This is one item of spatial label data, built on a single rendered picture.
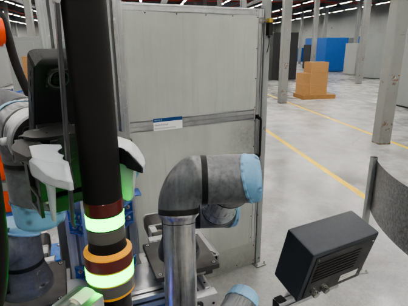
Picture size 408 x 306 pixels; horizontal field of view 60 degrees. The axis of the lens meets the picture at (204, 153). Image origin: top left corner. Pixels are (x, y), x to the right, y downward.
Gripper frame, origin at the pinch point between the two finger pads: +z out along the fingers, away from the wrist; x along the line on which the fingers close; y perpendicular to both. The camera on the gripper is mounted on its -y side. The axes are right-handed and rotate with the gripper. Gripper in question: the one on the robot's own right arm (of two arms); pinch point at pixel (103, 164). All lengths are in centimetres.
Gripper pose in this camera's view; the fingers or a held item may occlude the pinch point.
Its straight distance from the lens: 29.4
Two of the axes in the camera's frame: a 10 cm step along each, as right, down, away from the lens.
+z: 6.1, 2.2, -7.6
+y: 0.1, 9.6, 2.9
